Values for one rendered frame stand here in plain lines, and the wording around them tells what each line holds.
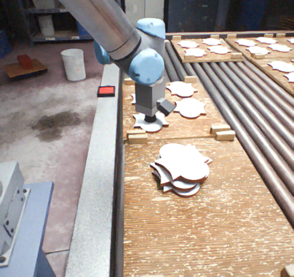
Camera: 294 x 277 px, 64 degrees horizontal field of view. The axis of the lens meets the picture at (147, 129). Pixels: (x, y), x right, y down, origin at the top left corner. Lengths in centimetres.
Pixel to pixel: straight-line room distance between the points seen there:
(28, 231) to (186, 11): 530
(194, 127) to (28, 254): 57
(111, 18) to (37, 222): 49
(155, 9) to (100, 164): 487
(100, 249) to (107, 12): 45
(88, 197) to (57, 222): 114
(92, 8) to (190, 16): 525
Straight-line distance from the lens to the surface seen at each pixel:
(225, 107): 97
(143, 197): 57
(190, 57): 138
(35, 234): 65
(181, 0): 554
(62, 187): 193
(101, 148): 74
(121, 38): 47
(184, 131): 77
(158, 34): 65
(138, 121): 79
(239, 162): 70
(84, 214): 59
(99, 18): 45
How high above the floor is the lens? 139
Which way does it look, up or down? 36 degrees down
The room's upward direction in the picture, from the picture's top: straight up
